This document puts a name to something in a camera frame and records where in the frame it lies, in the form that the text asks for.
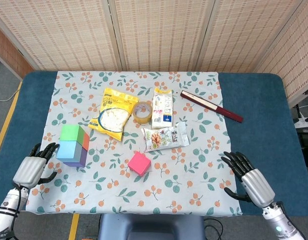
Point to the silver peanut snack bag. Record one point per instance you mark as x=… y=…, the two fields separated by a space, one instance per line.
x=166 y=138

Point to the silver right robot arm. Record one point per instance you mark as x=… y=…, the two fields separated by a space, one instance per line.
x=281 y=223

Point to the green foam cube block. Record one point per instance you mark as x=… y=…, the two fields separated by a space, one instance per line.
x=72 y=133

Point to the white snack packet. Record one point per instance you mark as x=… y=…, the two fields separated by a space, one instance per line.
x=163 y=110

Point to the white power strip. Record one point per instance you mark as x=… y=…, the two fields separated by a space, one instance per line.
x=304 y=122

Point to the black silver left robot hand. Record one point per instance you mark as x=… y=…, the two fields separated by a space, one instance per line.
x=31 y=170

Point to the yellow marshmallow bag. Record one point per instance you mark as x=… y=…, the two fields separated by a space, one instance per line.
x=113 y=115

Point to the clear brown tape roll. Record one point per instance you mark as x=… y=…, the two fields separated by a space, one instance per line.
x=142 y=112

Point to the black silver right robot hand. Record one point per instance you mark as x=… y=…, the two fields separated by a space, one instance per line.
x=257 y=188

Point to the orange foam cube block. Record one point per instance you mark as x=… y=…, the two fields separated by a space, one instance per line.
x=86 y=143

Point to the pink foam cube block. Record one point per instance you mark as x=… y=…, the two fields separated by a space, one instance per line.
x=140 y=163

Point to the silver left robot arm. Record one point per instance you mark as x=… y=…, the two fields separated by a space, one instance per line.
x=7 y=215

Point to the light blue foam cube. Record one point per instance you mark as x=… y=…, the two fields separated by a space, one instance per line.
x=67 y=150

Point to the dark red folded fan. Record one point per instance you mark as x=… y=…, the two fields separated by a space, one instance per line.
x=211 y=106

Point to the floral printed tablecloth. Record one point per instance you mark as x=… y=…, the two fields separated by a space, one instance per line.
x=148 y=190

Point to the woven bamboo folding screen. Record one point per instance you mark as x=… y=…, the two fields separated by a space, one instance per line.
x=153 y=35

